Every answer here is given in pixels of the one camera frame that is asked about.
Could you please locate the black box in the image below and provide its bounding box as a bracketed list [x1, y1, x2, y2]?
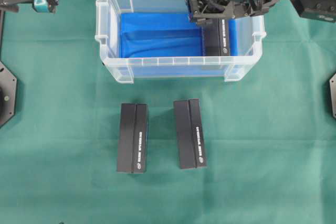
[202, 19, 230, 57]
[173, 99, 207, 169]
[117, 103, 149, 174]

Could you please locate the blue foam case liner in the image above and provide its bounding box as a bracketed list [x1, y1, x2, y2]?
[116, 13, 238, 82]

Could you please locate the clear plastic storage case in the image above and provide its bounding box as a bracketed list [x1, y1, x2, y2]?
[95, 0, 266, 83]

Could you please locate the green table cloth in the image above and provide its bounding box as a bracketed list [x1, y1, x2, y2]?
[1, 0, 335, 223]

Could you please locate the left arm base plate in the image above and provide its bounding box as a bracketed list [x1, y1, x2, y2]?
[1, 62, 17, 127]

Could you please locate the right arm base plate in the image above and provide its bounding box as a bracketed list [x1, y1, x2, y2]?
[329, 73, 336, 119]

